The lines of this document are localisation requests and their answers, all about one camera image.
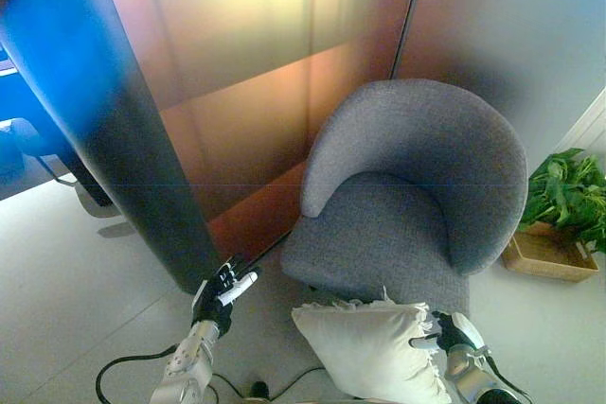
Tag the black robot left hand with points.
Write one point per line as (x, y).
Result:
(213, 302)

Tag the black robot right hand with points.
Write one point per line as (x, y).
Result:
(457, 330)

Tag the white fringed pillow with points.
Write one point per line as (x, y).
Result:
(369, 347)

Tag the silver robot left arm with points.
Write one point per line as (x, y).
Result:
(187, 366)

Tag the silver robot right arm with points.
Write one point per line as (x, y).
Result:
(473, 373)

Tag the grey fabric armchair sofa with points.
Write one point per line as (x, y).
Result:
(393, 215)

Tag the black robot left foot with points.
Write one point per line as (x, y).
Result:
(259, 389)

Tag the wooden planter box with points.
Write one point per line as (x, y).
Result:
(544, 257)

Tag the green leafy plant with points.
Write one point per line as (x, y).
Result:
(568, 196)

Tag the blue chair with metal legs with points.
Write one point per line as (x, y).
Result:
(28, 139)

